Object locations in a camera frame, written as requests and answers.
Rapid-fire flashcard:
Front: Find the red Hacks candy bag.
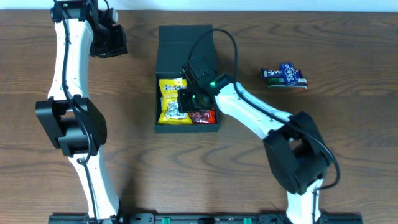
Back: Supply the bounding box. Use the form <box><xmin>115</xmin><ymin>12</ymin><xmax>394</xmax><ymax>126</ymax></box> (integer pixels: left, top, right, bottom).
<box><xmin>188</xmin><ymin>110</ymin><xmax>216</xmax><ymax>125</ymax></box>

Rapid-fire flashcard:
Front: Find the yellow candy bag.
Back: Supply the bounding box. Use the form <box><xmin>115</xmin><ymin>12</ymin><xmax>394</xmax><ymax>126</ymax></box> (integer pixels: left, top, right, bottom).
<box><xmin>157</xmin><ymin>78</ymin><xmax>193</xmax><ymax>125</ymax></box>

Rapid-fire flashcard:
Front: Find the black gift box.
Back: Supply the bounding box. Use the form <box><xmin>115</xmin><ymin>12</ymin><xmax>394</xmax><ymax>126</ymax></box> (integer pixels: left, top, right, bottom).
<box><xmin>154</xmin><ymin>24</ymin><xmax>220</xmax><ymax>133</ymax></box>

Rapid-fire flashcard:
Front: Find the blue chocolate bar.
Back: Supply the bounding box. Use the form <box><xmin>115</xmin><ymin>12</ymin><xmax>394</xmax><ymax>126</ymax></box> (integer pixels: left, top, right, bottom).
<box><xmin>261</xmin><ymin>68</ymin><xmax>303</xmax><ymax>78</ymax></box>

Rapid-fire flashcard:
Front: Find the green candy bar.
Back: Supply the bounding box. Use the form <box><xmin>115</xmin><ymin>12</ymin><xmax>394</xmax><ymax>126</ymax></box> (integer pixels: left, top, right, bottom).
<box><xmin>267</xmin><ymin>78</ymin><xmax>308</xmax><ymax>89</ymax></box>

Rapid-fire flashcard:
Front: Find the dark blue Eclipse gum pack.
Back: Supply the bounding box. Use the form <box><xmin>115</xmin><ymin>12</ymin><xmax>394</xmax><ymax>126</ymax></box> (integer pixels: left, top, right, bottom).
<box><xmin>280</xmin><ymin>62</ymin><xmax>298</xmax><ymax>86</ymax></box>

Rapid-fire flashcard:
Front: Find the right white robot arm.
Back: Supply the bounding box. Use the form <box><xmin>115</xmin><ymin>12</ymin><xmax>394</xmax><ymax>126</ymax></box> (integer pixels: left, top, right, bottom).
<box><xmin>178</xmin><ymin>56</ymin><xmax>333</xmax><ymax>223</ymax></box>

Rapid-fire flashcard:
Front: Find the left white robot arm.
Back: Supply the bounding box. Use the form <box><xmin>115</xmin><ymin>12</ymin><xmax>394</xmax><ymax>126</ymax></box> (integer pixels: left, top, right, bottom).
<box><xmin>35</xmin><ymin>0</ymin><xmax>130</xmax><ymax>224</ymax></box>

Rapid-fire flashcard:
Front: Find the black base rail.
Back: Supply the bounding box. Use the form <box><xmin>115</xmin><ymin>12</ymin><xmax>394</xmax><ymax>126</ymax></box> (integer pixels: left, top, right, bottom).
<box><xmin>48</xmin><ymin>213</ymin><xmax>363</xmax><ymax>224</ymax></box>

